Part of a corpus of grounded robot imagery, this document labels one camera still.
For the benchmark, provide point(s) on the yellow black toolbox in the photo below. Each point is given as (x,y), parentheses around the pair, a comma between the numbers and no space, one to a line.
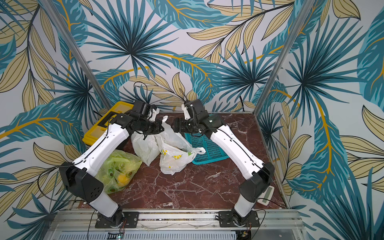
(98,129)

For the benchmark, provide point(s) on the white lemon print bag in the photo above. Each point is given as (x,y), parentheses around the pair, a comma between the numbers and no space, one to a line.
(176,151)

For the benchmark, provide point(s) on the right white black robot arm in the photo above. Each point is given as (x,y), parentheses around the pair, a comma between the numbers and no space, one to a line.
(257,174)

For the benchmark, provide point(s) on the metal frame pole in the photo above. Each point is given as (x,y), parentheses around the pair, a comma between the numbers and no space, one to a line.
(299,21)
(59,22)

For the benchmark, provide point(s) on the right metal frame pole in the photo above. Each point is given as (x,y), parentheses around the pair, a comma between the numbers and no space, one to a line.
(299,21)

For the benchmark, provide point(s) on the left metal frame pole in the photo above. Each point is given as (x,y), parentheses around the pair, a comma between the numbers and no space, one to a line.
(59,22)

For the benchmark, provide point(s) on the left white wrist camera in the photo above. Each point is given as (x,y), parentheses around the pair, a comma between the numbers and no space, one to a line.
(154,111)

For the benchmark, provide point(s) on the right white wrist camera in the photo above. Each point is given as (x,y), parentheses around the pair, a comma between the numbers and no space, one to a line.
(188,111)

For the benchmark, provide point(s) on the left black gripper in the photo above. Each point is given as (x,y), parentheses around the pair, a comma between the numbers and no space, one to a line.
(158,128)

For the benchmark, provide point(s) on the plain white plastic bag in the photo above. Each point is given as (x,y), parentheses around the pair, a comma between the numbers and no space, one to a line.
(146,147)

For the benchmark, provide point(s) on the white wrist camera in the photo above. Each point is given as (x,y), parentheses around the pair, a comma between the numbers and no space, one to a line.
(188,111)
(154,111)

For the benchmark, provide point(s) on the green plastic bag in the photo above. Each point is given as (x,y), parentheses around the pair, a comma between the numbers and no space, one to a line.
(119,162)

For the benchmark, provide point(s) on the teal plastic basket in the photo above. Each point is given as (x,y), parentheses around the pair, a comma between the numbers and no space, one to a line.
(213,152)

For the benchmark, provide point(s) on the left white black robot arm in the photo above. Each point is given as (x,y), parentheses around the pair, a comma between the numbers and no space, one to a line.
(79,177)

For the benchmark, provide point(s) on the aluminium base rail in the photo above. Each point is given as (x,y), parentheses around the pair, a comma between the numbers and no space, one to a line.
(170,224)

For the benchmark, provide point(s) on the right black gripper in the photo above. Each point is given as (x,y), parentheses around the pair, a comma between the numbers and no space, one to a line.
(182,126)

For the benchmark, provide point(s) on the yellow pear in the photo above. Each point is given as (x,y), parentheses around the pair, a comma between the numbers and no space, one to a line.
(122,180)

